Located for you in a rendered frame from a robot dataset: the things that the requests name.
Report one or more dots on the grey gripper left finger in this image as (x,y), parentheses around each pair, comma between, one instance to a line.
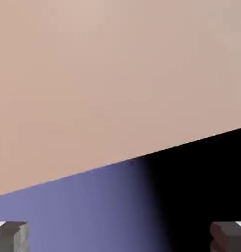
(9,238)

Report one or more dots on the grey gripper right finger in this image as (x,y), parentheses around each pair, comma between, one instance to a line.
(228,239)

